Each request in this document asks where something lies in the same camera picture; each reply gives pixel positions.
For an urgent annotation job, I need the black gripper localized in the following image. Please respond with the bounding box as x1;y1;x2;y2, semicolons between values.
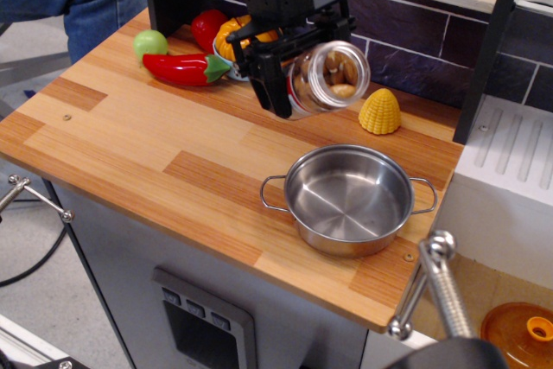
225;0;355;119

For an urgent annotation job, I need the clear plastic almond jar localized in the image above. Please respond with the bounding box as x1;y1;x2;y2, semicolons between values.
284;41;371;119

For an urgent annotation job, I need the stainless steel pot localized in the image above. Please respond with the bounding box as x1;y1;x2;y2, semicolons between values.
281;144;418;258

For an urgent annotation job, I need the orange pot lid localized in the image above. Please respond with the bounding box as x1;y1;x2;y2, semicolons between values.
480;302;552;368

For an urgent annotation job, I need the light blue bowl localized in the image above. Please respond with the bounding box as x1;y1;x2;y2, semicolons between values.
213;38;250;82

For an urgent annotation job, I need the orange toy pumpkin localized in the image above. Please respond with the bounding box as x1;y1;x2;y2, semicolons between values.
214;14;280;63

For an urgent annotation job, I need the yellow toy corn piece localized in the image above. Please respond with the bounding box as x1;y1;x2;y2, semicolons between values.
359;88;401;135

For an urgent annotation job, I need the red toy bell pepper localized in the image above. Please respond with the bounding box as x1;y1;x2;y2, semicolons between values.
191;10;229;54

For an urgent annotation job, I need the red toy chili pepper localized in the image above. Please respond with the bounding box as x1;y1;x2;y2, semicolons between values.
143;54;229;86

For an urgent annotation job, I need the green toy apple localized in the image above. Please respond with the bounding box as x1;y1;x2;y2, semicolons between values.
132;29;168;67

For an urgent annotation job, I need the white toy sink drainboard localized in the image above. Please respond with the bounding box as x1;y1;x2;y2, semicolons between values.
455;96;552;206

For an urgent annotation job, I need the grey toy oven panel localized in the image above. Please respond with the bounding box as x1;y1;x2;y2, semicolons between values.
152;268;257;368

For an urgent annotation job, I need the metal clamp left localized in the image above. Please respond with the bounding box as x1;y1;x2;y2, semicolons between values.
0;174;75;224

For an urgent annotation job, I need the black shelf post right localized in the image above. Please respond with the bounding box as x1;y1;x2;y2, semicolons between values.
453;0;516;144

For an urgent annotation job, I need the black floor cable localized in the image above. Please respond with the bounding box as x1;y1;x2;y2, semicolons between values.
0;198;67;289

